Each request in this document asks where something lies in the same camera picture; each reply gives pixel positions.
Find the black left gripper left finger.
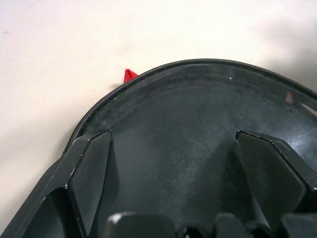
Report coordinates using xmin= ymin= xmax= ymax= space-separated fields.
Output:
xmin=4 ymin=129 xmax=112 ymax=238

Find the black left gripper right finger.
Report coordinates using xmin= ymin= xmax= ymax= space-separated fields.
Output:
xmin=236 ymin=130 xmax=317 ymax=233

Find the black and red paddle case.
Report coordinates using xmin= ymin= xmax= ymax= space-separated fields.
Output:
xmin=64 ymin=58 xmax=317 ymax=238

